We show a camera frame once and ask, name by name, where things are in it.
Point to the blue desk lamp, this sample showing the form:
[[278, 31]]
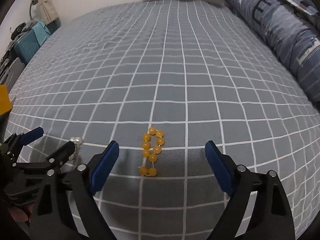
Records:
[[32, 3]]

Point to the grey checked bed sheet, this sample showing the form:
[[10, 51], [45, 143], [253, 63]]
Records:
[[162, 78]]

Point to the blue patterned folded duvet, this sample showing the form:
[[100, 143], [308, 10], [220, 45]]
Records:
[[294, 40]]

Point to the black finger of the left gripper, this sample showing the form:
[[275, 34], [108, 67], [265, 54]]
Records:
[[58, 158]]

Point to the tied beige curtain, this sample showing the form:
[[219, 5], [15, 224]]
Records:
[[47, 11]]

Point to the grey suitcase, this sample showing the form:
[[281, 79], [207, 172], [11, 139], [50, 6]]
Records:
[[11, 73]]

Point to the person's hand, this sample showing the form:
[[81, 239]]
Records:
[[23, 213]]

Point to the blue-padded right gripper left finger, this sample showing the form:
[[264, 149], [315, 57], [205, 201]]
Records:
[[65, 207]]

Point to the blue yellow cardboard box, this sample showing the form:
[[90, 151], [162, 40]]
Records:
[[5, 103]]

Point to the pile of dark gadgets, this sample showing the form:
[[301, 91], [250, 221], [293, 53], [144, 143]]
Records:
[[22, 28]]

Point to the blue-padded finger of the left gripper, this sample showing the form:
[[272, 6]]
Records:
[[31, 136]]

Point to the teal suitcase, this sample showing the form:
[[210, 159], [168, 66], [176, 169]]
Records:
[[27, 46]]

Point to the teal cloth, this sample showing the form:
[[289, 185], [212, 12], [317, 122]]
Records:
[[41, 31]]

